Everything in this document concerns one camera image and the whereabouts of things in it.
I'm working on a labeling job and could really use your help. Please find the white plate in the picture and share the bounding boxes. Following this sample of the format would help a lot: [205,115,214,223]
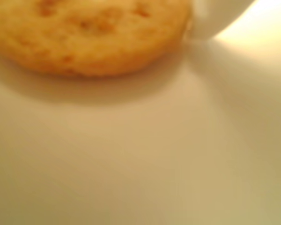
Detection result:
[0,0,281,225]

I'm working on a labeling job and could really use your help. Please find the round golden mini cookie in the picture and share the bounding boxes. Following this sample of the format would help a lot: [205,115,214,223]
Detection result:
[0,0,193,78]

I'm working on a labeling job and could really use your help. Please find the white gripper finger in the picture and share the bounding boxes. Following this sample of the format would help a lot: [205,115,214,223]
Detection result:
[186,0,256,45]

